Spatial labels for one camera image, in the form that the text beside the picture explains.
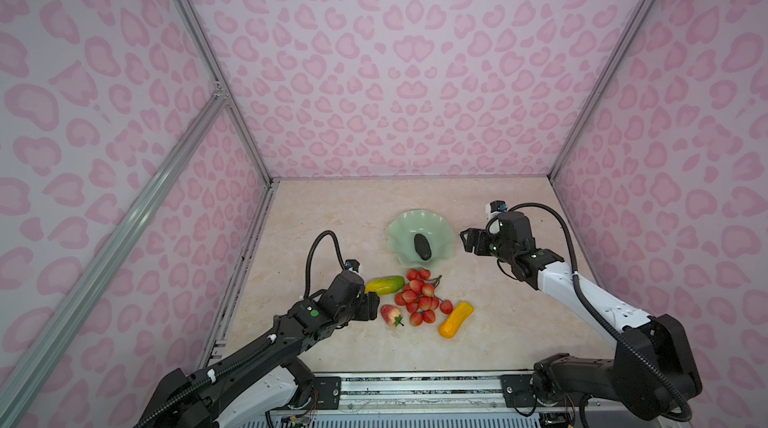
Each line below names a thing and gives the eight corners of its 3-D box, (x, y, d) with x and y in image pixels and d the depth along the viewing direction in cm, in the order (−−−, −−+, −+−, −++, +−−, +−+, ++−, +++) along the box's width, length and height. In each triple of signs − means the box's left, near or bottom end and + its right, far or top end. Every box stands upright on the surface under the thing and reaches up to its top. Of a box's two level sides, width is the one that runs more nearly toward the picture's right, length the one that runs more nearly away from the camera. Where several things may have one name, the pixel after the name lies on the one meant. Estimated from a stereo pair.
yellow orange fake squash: (437, 332, 84) (438, 328, 81) (462, 303, 89) (464, 298, 87) (448, 343, 82) (450, 339, 80) (473, 313, 88) (475, 308, 85)
